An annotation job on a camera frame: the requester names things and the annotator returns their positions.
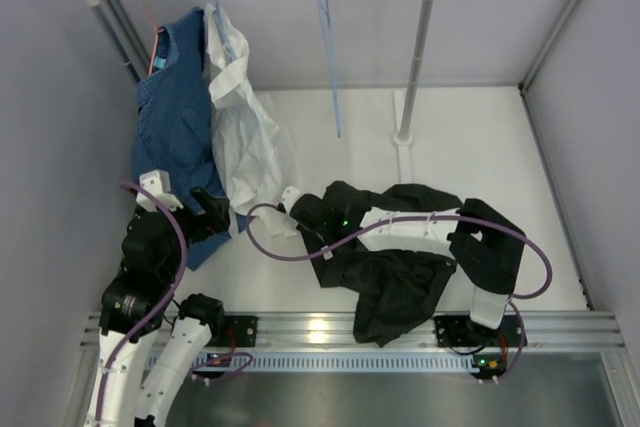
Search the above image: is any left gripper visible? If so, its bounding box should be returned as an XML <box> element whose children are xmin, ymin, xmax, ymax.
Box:
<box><xmin>153</xmin><ymin>185</ymin><xmax>230</xmax><ymax>281</ymax></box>

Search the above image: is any black pinstriped shirt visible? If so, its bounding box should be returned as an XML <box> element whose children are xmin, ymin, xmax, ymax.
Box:
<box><xmin>311</xmin><ymin>181</ymin><xmax>462</xmax><ymax>347</ymax></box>

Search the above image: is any blue wire hanger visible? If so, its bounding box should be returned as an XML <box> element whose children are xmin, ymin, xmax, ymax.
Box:
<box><xmin>316</xmin><ymin>0</ymin><xmax>343</xmax><ymax>139</ymax></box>

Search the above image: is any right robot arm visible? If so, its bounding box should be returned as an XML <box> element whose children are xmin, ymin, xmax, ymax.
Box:
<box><xmin>284</xmin><ymin>194</ymin><xmax>524</xmax><ymax>347</ymax></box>

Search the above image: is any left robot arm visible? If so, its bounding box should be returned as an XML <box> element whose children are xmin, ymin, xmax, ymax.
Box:
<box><xmin>85</xmin><ymin>188</ymin><xmax>230</xmax><ymax>426</ymax></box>

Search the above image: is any white shirt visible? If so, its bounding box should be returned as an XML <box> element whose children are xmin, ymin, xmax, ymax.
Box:
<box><xmin>205</xmin><ymin>4</ymin><xmax>299</xmax><ymax>216</ymax></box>

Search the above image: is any blue checked shirt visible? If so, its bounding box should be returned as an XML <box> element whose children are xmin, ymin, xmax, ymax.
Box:
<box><xmin>130</xmin><ymin>7</ymin><xmax>234</xmax><ymax>271</ymax></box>

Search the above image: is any light blue hanger with shirt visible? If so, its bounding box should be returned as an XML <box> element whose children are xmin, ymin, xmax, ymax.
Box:
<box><xmin>214</xmin><ymin>0</ymin><xmax>237</xmax><ymax>61</ymax></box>

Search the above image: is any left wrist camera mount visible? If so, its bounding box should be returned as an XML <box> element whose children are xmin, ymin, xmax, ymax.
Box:
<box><xmin>139</xmin><ymin>169</ymin><xmax>184</xmax><ymax>212</ymax></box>

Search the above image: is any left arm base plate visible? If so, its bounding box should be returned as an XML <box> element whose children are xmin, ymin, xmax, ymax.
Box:
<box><xmin>216</xmin><ymin>315</ymin><xmax>258</xmax><ymax>349</ymax></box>

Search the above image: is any aluminium mounting rail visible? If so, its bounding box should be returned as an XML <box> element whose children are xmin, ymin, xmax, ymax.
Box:
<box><xmin>79</xmin><ymin>310</ymin><xmax>626</xmax><ymax>349</ymax></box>

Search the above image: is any slotted cable duct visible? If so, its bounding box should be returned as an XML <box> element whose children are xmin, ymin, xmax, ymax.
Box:
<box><xmin>193</xmin><ymin>352</ymin><xmax>479</xmax><ymax>373</ymax></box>

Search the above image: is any pink wire hanger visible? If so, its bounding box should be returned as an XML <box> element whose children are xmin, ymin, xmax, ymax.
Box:
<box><xmin>138</xmin><ymin>0</ymin><xmax>163</xmax><ymax>77</ymax></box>

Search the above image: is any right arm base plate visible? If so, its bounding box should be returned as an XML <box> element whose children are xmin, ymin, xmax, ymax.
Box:
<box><xmin>434</xmin><ymin>314</ymin><xmax>528</xmax><ymax>384</ymax></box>

